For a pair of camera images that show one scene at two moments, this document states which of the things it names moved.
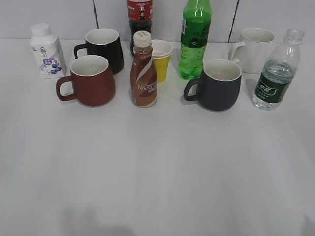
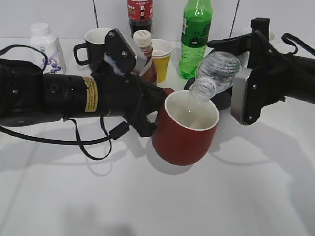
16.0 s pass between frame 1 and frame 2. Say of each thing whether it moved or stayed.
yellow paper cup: stayed
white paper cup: stayed
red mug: moved
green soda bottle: stayed
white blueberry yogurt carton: stayed
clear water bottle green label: moved
